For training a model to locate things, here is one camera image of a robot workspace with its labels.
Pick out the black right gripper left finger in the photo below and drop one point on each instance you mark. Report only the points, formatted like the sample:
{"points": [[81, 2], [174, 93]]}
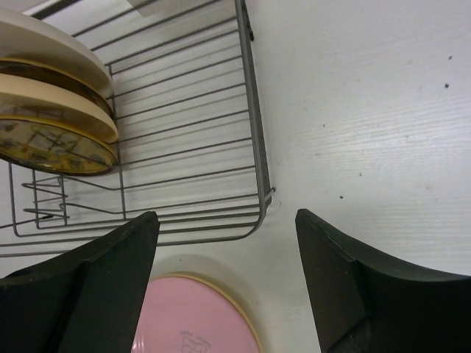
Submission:
{"points": [[88, 299]]}

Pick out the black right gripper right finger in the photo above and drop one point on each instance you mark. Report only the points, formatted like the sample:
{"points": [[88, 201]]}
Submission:
{"points": [[365, 300]]}

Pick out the pink plate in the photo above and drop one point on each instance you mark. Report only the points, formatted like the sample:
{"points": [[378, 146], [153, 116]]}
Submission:
{"points": [[186, 313]]}

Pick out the brown yellow patterned plate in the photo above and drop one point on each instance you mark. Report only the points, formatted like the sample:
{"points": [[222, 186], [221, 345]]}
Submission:
{"points": [[55, 147]]}

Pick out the black wire dish rack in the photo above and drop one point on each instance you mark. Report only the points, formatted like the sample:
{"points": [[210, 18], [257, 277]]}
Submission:
{"points": [[191, 142]]}

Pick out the cream plate rear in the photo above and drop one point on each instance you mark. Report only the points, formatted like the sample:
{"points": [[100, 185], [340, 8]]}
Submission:
{"points": [[25, 37]]}

